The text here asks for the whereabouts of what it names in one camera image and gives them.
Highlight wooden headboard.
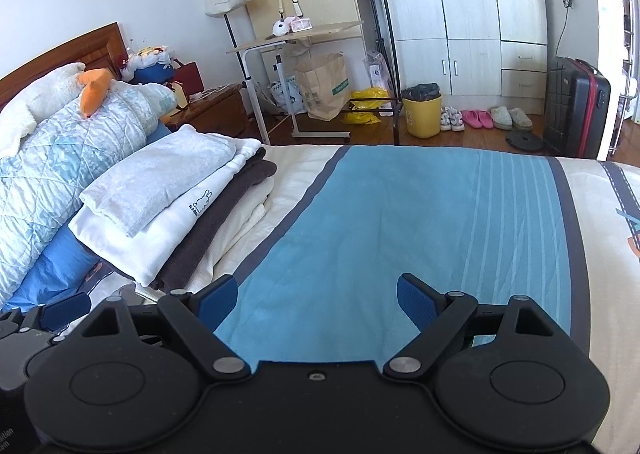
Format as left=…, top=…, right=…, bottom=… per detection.
left=0, top=22, right=126, bottom=109

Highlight stuffed toys bundle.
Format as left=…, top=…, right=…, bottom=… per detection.
left=120, top=46, right=173, bottom=79

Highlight white blue plastic bag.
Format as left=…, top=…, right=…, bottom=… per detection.
left=267, top=76, right=307, bottom=115

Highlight yellow plastic bag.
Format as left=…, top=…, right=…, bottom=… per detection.
left=342, top=88, right=396, bottom=125

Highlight wooden nightstand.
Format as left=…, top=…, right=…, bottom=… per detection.
left=162, top=82, right=249, bottom=139

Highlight pink white shopping bag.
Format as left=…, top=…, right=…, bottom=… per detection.
left=364, top=51, right=393, bottom=94

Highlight wheeled side table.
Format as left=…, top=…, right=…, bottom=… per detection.
left=226, top=20, right=366, bottom=145

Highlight cream gift bag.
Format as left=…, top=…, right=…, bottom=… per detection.
left=167, top=84, right=193, bottom=109

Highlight white wardrobe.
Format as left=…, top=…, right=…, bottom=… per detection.
left=367, top=0, right=548, bottom=115

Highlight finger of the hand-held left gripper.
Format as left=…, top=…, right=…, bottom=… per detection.
left=22, top=291, right=93, bottom=335

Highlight black metal garment rack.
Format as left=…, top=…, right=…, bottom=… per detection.
left=337, top=0, right=403, bottom=147

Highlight metal shelf rack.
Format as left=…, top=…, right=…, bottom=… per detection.
left=620, top=0, right=640, bottom=125

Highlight cream waffle folded garment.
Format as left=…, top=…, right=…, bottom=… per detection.
left=192, top=177, right=276, bottom=295

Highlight brown paper bag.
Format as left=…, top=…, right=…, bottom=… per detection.
left=295, top=52, right=351, bottom=122

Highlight pink slippers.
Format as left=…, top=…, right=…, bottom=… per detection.
left=461, top=108, right=493, bottom=129

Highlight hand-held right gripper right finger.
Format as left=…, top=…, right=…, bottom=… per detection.
left=382, top=273, right=556, bottom=377

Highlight light blue quilted blanket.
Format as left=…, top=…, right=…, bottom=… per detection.
left=0, top=82, right=178, bottom=302

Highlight blue pillow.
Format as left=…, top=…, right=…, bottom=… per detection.
left=0, top=123, right=173, bottom=312

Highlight dark red gift bag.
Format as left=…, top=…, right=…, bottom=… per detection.
left=170, top=60, right=203, bottom=94

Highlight black suitcase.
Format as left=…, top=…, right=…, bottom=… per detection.
left=542, top=56, right=612, bottom=159

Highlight white folded sweatshirt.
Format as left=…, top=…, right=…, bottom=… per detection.
left=68, top=133, right=267, bottom=287

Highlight black weight plate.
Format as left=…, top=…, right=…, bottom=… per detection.
left=505, top=130, right=545, bottom=152

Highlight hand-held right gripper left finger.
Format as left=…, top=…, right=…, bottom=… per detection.
left=80, top=275, right=251, bottom=381

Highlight white sneakers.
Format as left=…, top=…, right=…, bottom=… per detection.
left=440, top=106, right=463, bottom=132

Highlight yellow trash bin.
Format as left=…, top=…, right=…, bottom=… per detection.
left=401, top=82, right=443, bottom=139

